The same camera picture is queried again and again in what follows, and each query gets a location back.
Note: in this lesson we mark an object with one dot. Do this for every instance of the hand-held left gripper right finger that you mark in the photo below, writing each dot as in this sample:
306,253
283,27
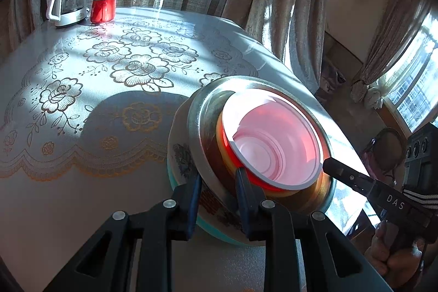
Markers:
241,196

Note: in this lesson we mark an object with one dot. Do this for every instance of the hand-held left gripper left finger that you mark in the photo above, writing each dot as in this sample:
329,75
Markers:
195,199

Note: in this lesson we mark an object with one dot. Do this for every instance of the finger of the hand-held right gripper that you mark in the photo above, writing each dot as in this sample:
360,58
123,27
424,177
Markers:
349,177

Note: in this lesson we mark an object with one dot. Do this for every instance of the large white printed plate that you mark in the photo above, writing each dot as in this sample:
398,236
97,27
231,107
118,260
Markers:
179,148

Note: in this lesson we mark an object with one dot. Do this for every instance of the red bowl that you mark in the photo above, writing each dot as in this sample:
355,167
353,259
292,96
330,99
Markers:
273,141

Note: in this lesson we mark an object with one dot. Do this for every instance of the stainless steel bowl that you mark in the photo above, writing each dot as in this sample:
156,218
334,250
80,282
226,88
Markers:
205,114

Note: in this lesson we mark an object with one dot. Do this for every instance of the person's right hand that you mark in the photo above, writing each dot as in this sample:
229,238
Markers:
378,251

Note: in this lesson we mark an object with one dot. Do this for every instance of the black white striped band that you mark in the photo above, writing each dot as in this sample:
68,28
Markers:
421,198

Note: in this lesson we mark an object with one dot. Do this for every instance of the dark wooden chair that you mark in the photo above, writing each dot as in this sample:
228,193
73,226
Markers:
386,148

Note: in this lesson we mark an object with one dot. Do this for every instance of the curtain tie flower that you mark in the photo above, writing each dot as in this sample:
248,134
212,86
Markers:
374,97

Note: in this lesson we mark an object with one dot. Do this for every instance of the lace tablecloth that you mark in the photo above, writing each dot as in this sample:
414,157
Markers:
102,141

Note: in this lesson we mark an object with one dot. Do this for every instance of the side window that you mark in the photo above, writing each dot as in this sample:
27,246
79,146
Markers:
417,80

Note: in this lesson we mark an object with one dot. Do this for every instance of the tied beige curtain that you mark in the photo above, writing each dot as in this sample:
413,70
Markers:
393,39

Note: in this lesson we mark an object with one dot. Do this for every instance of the red mug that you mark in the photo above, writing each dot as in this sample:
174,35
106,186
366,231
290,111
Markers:
102,9

